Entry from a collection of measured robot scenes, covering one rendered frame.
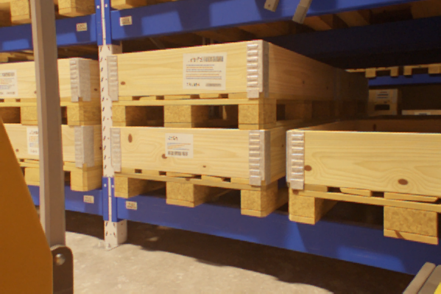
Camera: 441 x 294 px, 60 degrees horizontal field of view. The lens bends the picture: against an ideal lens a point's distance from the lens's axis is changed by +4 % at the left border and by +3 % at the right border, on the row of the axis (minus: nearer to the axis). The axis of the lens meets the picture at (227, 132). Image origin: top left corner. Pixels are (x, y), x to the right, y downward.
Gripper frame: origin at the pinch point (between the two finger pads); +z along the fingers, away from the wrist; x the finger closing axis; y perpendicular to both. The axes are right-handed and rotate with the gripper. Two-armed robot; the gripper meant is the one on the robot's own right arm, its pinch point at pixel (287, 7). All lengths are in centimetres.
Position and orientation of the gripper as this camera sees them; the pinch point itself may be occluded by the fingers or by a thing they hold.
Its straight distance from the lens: 97.7
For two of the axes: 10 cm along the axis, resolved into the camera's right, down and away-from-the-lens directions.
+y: 7.0, 4.5, -5.6
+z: -3.4, 8.9, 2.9
